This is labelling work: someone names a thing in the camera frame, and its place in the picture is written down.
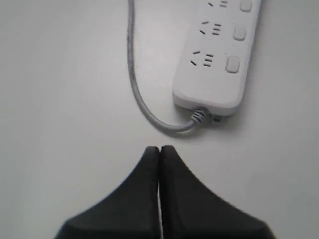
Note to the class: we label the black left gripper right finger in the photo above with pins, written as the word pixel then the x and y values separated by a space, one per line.
pixel 189 210

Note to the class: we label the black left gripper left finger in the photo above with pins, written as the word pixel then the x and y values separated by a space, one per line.
pixel 131 211

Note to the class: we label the white power strip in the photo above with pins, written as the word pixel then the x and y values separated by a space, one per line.
pixel 214 63

